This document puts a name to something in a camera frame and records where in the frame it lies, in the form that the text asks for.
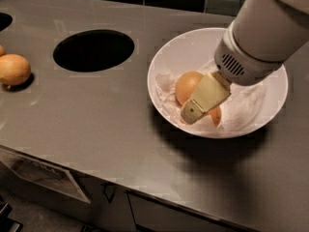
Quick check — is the dark cabinet drawer front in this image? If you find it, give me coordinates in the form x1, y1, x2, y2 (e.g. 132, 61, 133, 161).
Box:
127, 192, 250, 232

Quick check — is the paper sign on cabinet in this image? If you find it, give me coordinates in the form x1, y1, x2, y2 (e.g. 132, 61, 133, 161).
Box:
0, 150, 91, 204

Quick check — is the white paper napkin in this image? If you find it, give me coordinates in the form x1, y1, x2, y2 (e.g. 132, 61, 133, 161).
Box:
148, 61, 267, 138

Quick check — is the white ceramic bowl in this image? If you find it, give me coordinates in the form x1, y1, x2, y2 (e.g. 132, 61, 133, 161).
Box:
151, 28, 289, 136

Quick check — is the orange at bowl back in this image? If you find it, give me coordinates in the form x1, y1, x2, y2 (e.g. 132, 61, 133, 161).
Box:
175, 72, 203, 105

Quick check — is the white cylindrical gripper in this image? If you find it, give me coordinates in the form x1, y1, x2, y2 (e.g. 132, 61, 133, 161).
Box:
181, 22, 282, 125

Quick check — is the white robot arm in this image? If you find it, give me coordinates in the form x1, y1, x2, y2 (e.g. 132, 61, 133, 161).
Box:
181, 0, 309, 125

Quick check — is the large orange on counter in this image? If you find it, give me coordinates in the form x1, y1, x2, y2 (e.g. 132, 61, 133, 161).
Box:
0, 54, 31, 86

